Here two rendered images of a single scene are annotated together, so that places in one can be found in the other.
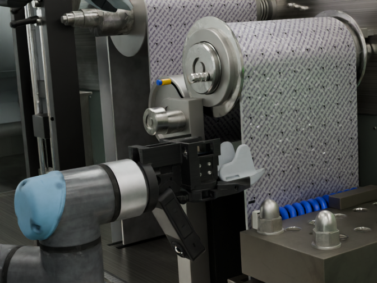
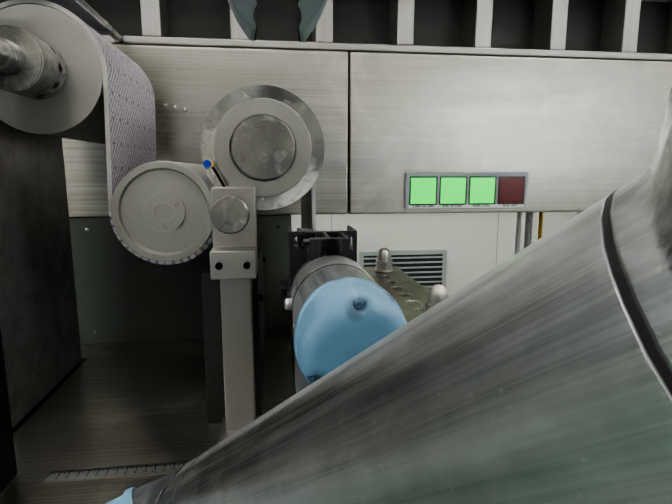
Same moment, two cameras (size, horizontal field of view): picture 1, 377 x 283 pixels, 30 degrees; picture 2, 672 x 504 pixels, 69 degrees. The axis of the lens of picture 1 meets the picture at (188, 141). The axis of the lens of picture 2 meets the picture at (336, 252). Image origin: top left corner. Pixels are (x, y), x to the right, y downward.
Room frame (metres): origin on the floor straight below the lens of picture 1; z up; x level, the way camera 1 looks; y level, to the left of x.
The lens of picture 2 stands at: (0.69, 0.46, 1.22)
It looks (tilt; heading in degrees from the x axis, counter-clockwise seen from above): 9 degrees down; 297
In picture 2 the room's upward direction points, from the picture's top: straight up
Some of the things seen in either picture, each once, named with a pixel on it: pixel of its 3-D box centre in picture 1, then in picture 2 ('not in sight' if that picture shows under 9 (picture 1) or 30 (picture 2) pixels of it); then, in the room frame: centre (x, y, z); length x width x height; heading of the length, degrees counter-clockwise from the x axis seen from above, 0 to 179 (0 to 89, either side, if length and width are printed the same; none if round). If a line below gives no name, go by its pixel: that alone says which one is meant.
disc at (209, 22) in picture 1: (211, 67); (263, 148); (1.04, -0.04, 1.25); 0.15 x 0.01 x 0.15; 34
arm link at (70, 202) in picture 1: (65, 204); (346, 332); (0.83, 0.15, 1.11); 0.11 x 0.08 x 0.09; 124
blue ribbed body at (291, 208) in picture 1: (314, 209); not in sight; (1.04, -0.19, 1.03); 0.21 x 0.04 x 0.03; 124
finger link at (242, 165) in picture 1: (243, 164); not in sight; (0.97, -0.08, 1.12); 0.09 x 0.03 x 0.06; 123
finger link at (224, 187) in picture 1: (220, 186); not in sight; (0.94, -0.04, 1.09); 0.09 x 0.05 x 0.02; 123
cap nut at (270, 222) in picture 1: (269, 215); not in sight; (0.92, -0.10, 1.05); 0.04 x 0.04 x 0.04
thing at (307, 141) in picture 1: (303, 151); (307, 244); (1.06, -0.17, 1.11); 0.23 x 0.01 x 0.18; 124
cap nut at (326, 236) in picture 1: (325, 227); (438, 301); (0.85, -0.17, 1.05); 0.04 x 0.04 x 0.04
